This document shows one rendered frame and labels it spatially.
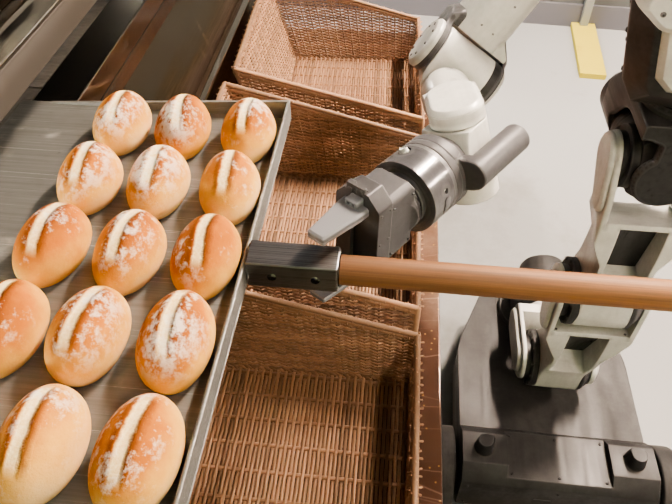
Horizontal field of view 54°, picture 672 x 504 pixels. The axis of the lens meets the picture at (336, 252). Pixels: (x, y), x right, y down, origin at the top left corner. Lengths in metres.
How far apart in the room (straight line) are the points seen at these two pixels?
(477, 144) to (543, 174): 2.02
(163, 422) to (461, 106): 0.46
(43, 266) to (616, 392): 1.55
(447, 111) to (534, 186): 1.97
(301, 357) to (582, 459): 0.79
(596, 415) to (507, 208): 1.00
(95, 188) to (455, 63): 0.53
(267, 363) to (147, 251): 0.68
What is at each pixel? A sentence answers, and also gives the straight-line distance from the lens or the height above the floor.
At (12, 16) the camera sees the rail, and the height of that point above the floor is 1.44.
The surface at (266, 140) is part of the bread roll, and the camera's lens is 0.78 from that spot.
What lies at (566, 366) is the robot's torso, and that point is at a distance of 1.67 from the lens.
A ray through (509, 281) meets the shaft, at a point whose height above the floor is 1.21.
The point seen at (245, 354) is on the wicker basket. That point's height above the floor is 0.63.
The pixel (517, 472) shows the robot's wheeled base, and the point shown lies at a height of 0.19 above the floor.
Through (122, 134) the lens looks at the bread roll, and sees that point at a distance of 0.81.
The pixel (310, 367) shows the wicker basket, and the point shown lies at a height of 0.61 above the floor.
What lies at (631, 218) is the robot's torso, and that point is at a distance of 1.28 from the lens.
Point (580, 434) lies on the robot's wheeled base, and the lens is 1.81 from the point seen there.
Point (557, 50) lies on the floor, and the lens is 3.67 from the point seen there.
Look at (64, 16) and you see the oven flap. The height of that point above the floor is 1.41.
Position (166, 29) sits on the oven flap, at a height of 1.07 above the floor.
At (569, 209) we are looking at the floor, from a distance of 2.65.
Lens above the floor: 1.66
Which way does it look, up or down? 45 degrees down
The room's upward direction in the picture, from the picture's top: straight up
